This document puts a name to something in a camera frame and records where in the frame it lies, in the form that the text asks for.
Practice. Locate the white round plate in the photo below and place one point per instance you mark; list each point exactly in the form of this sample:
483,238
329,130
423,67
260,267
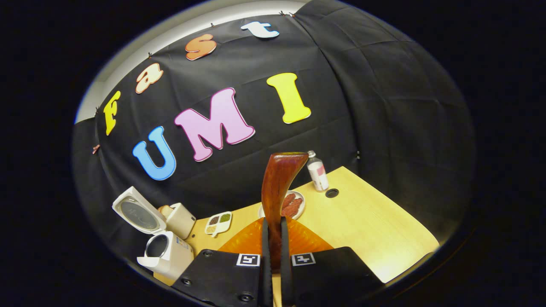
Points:
300,200

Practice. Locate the black backdrop cloth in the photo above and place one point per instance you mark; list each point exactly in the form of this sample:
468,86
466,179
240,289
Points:
384,106

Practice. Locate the white divided grain tray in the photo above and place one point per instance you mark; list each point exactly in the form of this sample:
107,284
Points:
218,222

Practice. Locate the brown sausage piece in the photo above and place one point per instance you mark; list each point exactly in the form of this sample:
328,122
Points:
288,200
294,207

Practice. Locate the white rice cooker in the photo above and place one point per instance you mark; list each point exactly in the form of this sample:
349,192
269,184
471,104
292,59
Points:
175,260

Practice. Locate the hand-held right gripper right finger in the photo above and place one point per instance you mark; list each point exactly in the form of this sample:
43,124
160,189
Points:
285,281

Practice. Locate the red cloth clip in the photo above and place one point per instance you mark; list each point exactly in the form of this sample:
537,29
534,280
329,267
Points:
96,149

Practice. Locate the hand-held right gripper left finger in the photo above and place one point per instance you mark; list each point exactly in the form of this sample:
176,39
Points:
265,281

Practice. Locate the toast bread slice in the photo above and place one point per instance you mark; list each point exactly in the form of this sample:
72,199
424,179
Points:
165,211

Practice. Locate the brown wooden spoon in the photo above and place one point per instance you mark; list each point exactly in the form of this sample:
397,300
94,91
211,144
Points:
277,187

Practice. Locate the white toaster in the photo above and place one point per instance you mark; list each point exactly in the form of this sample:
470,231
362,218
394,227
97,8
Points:
183,221

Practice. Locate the small white bottle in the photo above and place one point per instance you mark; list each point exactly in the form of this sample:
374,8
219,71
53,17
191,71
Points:
318,175

